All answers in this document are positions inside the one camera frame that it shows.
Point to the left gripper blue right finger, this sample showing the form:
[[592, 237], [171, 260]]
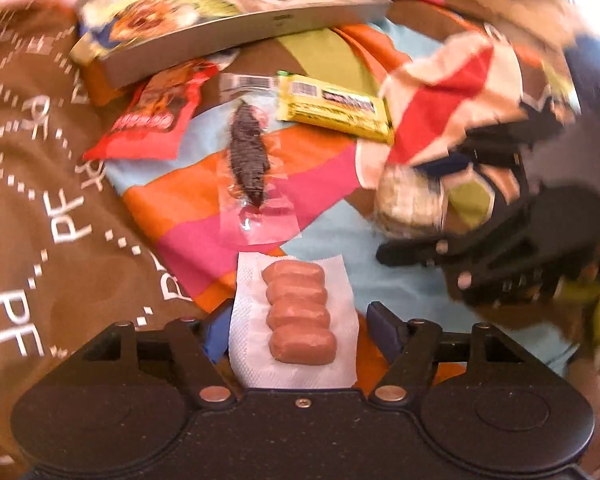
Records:
[[410, 350]]

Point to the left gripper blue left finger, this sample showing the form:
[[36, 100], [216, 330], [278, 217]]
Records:
[[196, 347]]

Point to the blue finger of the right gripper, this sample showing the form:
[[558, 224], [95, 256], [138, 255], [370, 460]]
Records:
[[441, 167]]

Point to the round cake clear packet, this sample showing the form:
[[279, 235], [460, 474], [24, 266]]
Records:
[[409, 204]]

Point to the pink sausages white packet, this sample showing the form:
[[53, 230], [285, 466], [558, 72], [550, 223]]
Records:
[[294, 324]]

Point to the yellow snack bar packet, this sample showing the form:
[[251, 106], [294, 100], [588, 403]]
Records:
[[316, 103]]

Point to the dark dried snack clear wrapper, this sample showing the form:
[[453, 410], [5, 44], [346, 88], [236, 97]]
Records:
[[254, 208]]

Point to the red snack packet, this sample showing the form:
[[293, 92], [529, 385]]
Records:
[[153, 125]]

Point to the gold jerky packet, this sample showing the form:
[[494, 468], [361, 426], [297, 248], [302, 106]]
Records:
[[152, 18]]

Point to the brown PF patterned quilt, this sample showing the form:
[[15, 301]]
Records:
[[72, 260]]

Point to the grey tray with cartoon liner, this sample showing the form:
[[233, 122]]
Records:
[[221, 26]]

